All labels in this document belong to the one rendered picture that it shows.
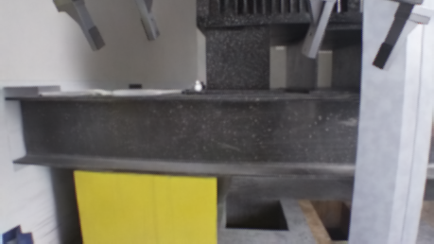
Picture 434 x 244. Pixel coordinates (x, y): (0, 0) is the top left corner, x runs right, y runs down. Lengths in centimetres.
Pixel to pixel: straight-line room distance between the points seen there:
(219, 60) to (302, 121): 33
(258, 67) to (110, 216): 70
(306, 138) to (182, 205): 45
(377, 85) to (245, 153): 42
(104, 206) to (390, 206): 86
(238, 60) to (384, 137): 44
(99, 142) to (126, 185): 20
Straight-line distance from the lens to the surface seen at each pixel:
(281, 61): 383
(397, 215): 75
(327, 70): 401
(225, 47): 71
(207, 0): 74
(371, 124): 64
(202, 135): 74
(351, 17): 78
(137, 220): 85
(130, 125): 82
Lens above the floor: 69
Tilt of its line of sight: 6 degrees down
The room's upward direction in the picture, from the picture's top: 1 degrees counter-clockwise
